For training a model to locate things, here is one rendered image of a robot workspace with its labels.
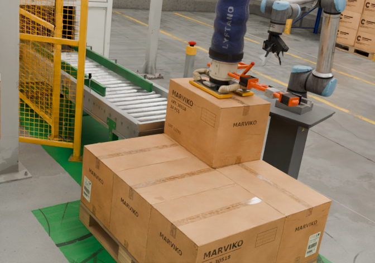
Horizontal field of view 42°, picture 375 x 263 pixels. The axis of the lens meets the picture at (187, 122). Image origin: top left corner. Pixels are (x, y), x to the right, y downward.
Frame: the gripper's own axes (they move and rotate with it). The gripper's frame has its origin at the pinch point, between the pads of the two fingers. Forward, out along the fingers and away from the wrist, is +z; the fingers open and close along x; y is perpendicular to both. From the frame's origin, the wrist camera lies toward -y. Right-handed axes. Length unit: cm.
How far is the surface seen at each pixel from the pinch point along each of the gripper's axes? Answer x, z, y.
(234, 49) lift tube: 3.3, -2.2, 31.1
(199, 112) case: 23, 38, 32
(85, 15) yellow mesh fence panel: 51, 1, 151
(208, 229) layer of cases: 67, 67, -43
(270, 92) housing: 3.6, 13.7, -5.8
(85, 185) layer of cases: 84, 94, 62
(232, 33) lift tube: 6.2, -12.4, 32.3
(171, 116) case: 22, 53, 64
